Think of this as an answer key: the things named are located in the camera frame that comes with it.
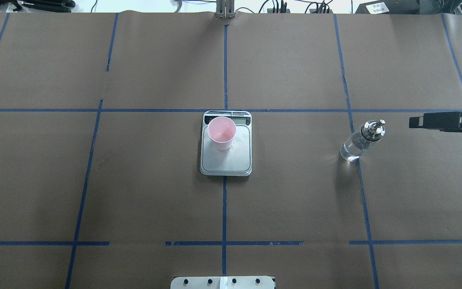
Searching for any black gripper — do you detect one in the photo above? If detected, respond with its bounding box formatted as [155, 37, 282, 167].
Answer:
[409, 112, 462, 132]

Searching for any clear glass sauce bottle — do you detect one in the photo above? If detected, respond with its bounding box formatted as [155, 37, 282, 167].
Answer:
[340, 119, 386, 162]

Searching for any pink plastic cup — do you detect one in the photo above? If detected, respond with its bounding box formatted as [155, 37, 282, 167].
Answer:
[207, 116, 237, 151]

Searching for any grey digital kitchen scale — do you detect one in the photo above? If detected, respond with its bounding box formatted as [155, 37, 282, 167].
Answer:
[200, 110, 253, 176]

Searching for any black box with label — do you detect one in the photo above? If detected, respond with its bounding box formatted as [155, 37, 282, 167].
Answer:
[354, 0, 420, 14]

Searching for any black tripod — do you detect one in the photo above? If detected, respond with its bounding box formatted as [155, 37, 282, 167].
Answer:
[0, 0, 76, 13]

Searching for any aluminium frame post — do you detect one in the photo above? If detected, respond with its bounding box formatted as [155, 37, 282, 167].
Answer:
[215, 0, 236, 19]

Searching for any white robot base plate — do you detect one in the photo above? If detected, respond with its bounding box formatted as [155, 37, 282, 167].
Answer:
[170, 276, 276, 289]

